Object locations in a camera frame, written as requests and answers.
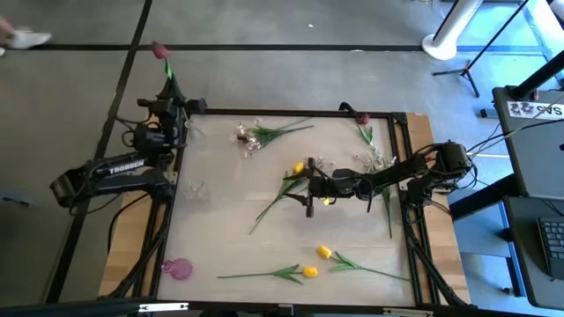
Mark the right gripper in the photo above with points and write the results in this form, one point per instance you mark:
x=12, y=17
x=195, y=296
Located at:
x=330, y=185

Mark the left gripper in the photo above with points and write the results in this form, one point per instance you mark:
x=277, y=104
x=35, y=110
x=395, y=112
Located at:
x=169, y=112

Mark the yellow artificial tulip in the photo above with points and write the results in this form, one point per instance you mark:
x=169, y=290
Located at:
x=298, y=167
x=309, y=272
x=324, y=252

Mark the red artificial tulip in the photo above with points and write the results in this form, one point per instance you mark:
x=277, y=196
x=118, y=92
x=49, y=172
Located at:
x=363, y=118
x=160, y=50

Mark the white veined flower bunch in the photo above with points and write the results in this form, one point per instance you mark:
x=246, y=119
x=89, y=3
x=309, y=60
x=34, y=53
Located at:
x=375, y=162
x=264, y=134

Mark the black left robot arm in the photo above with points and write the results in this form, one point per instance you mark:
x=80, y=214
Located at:
x=125, y=167

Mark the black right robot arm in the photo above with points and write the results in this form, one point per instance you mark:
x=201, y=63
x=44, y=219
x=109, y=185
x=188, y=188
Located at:
x=396, y=174

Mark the narrow clear glass vase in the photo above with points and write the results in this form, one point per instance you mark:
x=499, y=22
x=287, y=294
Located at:
x=194, y=130

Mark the wide clear glass vase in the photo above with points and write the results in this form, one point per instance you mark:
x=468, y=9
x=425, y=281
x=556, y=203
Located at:
x=196, y=189

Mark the pink glass vase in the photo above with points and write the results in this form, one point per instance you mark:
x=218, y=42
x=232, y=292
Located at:
x=180, y=269

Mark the person's white shoe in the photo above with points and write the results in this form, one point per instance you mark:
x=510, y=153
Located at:
x=28, y=39

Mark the black floor bar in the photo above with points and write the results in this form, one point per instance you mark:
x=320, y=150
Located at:
x=480, y=196

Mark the person's leg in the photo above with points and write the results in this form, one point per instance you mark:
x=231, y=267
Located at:
x=3, y=31

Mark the grey floor object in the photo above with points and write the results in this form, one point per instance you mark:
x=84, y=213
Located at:
x=15, y=199

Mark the small grey box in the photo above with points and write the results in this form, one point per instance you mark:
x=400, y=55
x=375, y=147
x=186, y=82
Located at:
x=488, y=113

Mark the thin black tripod stand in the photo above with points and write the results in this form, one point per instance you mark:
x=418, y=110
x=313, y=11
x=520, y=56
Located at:
x=466, y=70

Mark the white tower fan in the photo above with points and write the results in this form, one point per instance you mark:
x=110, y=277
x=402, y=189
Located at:
x=449, y=31

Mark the black labelled cabinet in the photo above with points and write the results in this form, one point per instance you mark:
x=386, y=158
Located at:
x=537, y=154

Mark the black gantry beam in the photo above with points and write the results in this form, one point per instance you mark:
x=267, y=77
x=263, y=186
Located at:
x=66, y=308

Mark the thick black pole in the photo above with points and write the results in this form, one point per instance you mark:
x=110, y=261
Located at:
x=535, y=77

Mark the black aluminium table frame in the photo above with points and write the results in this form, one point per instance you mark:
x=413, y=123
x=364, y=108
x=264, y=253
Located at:
x=286, y=112

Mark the silver beam bracket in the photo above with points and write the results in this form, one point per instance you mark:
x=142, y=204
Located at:
x=407, y=312
x=163, y=307

